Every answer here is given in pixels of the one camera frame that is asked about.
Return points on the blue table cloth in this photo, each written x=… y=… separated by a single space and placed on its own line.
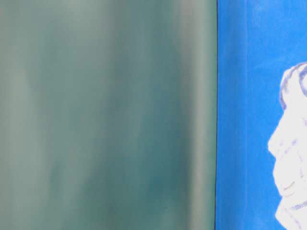
x=257 y=41

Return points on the white blue striped towel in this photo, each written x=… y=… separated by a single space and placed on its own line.
x=288 y=145

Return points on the green backdrop sheet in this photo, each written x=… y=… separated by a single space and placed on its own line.
x=107 y=114

